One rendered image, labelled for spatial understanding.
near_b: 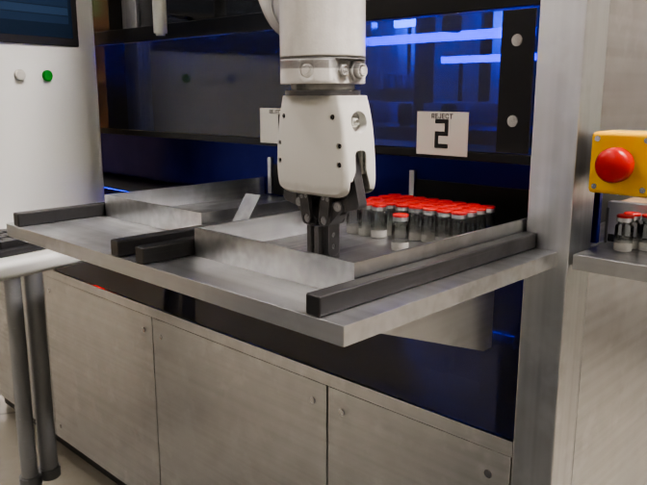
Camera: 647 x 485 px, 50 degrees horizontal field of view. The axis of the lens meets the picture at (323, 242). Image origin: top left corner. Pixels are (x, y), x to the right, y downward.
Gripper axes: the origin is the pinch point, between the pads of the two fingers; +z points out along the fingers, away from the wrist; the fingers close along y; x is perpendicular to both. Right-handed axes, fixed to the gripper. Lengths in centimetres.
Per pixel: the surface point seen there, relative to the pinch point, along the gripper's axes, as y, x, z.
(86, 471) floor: 129, -34, 92
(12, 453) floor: 155, -24, 92
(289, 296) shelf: -1.2, 6.1, 4.3
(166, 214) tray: 36.6, -5.1, 1.9
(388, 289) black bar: -8.1, -0.7, 3.6
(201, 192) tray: 54, -24, 2
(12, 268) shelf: 64, 6, 13
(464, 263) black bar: -8.1, -14.2, 3.4
